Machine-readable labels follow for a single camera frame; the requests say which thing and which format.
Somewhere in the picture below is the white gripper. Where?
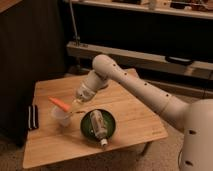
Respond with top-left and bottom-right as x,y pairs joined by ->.
70,83 -> 94,112

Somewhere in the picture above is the orange pepper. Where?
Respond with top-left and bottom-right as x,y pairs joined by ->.
49,97 -> 70,112

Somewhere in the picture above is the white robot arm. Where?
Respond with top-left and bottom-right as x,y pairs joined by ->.
75,54 -> 213,171

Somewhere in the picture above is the translucent white cup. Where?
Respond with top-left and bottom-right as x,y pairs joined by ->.
51,106 -> 70,127

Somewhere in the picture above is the wooden table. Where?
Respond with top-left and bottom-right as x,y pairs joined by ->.
23,76 -> 167,169

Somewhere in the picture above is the green plate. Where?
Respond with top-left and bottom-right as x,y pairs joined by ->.
80,109 -> 116,143

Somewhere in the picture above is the white plastic bottle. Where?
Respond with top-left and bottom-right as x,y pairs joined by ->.
90,110 -> 108,146

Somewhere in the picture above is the metal pole stand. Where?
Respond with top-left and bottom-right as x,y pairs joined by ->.
69,0 -> 81,46

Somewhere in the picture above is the dark curtain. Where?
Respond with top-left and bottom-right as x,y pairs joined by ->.
0,0 -> 66,146

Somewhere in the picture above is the metal table leg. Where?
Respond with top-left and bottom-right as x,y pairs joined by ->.
141,142 -> 152,156

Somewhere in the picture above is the wooden shelf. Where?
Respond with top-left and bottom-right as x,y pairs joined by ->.
63,0 -> 213,20

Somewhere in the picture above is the long metal rail beam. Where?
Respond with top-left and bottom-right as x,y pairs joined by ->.
67,41 -> 213,80

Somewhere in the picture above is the black floor cable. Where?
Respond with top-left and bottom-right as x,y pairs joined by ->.
177,146 -> 185,171

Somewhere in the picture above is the black handle on rail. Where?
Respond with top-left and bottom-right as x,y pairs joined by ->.
165,56 -> 194,66

